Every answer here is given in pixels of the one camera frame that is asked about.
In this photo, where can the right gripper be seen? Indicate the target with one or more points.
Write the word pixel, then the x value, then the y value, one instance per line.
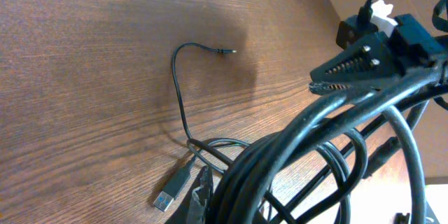
pixel 377 60

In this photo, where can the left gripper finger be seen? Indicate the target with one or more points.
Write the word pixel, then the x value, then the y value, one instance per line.
pixel 193 209

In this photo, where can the black USB cable thick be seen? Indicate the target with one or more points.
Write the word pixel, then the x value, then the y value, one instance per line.
pixel 353 131

